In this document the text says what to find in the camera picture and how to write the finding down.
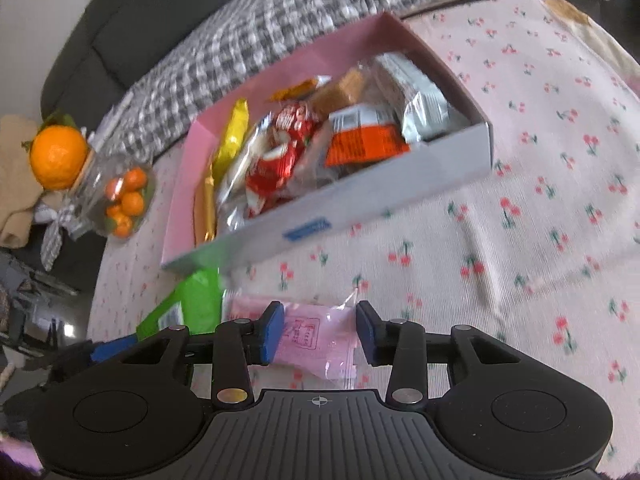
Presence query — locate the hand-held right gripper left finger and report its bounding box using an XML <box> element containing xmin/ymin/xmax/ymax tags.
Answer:
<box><xmin>120</xmin><ymin>301</ymin><xmax>287</xmax><ymax>409</ymax></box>

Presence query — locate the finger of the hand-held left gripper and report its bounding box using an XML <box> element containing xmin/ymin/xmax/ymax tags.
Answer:
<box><xmin>49</xmin><ymin>334</ymin><xmax>140</xmax><ymax>373</ymax></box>

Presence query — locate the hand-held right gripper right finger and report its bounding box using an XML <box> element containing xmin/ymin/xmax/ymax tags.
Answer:
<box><xmin>355</xmin><ymin>301</ymin><xmax>521</xmax><ymax>406</ymax></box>

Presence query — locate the pink snack packet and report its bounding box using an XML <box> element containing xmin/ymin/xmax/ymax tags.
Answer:
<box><xmin>222</xmin><ymin>292</ymin><xmax>361</xmax><ymax>391</ymax></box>

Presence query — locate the green snack packet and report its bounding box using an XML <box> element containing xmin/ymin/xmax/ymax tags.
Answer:
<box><xmin>136</xmin><ymin>267</ymin><xmax>226</xmax><ymax>341</ymax></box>

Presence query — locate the gold bar snack packet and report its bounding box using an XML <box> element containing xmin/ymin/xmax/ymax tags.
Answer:
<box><xmin>192</xmin><ymin>172</ymin><xmax>218</xmax><ymax>246</ymax></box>

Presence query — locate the pink cardboard box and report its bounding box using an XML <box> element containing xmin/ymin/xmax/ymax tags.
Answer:
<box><xmin>160</xmin><ymin>11</ymin><xmax>496</xmax><ymax>275</ymax></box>

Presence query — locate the red snack packet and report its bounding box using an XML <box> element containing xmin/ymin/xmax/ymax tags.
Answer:
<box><xmin>245</xmin><ymin>101</ymin><xmax>323</xmax><ymax>213</ymax></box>

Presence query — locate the orange white barcode snack packet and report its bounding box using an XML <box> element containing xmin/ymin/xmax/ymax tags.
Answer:
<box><xmin>322</xmin><ymin>105</ymin><xmax>411</xmax><ymax>168</ymax></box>

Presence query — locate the yellow snack packet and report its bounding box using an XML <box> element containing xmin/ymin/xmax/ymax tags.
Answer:
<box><xmin>212</xmin><ymin>99</ymin><xmax>250</xmax><ymax>181</ymax></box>

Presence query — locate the silver snack packet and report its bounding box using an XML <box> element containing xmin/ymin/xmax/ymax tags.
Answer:
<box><xmin>375</xmin><ymin>52</ymin><xmax>468</xmax><ymax>143</ymax></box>

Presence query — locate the clear nut bar packet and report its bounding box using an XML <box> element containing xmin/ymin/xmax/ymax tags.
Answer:
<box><xmin>312</xmin><ymin>67</ymin><xmax>381</xmax><ymax>116</ymax></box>

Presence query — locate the person's left forearm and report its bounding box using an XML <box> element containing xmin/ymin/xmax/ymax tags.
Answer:
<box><xmin>0</xmin><ymin>432</ymin><xmax>45</xmax><ymax>480</ymax></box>

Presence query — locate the pile of small mandarins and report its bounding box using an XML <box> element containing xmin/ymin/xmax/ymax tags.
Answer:
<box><xmin>102</xmin><ymin>167</ymin><xmax>150</xmax><ymax>238</ymax></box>

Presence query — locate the glass jar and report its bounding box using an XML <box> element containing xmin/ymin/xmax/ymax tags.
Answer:
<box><xmin>60</xmin><ymin>152</ymin><xmax>158</xmax><ymax>245</ymax></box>

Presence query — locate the beige cloth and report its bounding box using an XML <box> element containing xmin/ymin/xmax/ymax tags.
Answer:
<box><xmin>0</xmin><ymin>115</ymin><xmax>48</xmax><ymax>248</ymax></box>

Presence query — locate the wooden jar lid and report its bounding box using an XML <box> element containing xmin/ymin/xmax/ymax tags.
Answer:
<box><xmin>75</xmin><ymin>147</ymin><xmax>98</xmax><ymax>191</ymax></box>

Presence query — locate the large orange with leaves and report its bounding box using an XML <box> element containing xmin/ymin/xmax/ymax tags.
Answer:
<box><xmin>22</xmin><ymin>112</ymin><xmax>91</xmax><ymax>191</ymax></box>

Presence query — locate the cherry print tablecloth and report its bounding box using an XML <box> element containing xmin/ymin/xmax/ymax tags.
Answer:
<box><xmin>87</xmin><ymin>0</ymin><xmax>640</xmax><ymax>480</ymax></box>

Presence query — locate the dark grey sofa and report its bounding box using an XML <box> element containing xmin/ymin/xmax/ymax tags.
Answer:
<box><xmin>42</xmin><ymin>0</ymin><xmax>640</xmax><ymax>121</ymax></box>

